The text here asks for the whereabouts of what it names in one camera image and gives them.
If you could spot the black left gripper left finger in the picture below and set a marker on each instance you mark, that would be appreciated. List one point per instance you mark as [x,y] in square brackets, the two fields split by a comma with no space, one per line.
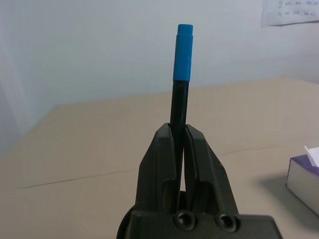
[157,169]

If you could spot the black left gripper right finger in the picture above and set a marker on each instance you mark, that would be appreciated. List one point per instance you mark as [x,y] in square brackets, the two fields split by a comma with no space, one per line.
[209,174]

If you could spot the black pen blue cap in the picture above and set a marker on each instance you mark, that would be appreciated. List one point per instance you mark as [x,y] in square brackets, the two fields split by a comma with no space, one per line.
[183,49]

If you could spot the purple tissue pack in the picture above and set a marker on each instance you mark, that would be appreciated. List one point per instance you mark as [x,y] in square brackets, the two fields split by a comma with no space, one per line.
[301,179]

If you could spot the white paper sheet on wall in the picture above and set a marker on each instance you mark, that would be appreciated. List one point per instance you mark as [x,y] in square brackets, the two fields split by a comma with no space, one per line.
[286,12]

